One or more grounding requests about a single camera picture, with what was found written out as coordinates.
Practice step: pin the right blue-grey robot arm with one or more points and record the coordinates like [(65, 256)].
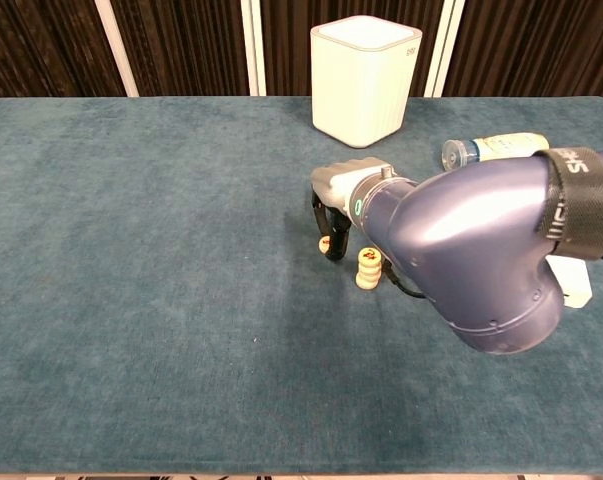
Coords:
[(456, 240)]

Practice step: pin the white square trash bin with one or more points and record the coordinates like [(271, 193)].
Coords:
[(361, 90)]

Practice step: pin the cream mayonnaise squeeze bottle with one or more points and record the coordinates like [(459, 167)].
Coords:
[(481, 147)]

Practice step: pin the white partition frame post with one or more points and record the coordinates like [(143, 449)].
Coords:
[(443, 50), (253, 50), (116, 50)]

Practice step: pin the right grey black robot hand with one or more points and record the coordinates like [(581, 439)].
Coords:
[(341, 177)]

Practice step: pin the white charger adapter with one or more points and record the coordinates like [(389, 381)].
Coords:
[(576, 285)]

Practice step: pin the teal table cloth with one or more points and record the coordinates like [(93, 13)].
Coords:
[(131, 250)]

